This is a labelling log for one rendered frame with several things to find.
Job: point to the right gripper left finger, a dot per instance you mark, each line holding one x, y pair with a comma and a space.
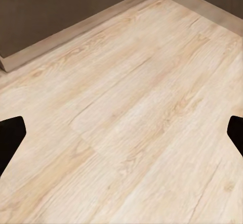
12, 133

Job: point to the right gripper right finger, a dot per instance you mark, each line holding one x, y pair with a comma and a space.
235, 132

